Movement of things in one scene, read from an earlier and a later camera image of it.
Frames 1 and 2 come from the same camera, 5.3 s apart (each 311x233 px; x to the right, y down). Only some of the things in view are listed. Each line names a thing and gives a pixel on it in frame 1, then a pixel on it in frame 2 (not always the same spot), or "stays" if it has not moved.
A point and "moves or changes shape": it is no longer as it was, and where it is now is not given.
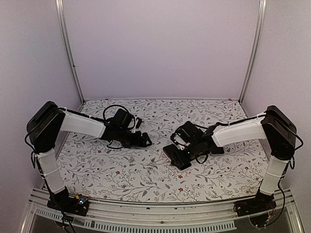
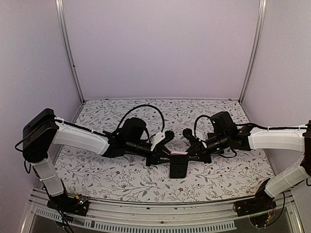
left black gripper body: [128, 141] -> [133, 147]
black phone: [178, 157] moves or changes shape
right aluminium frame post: [260, 33] stays
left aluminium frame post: [67, 47] stays
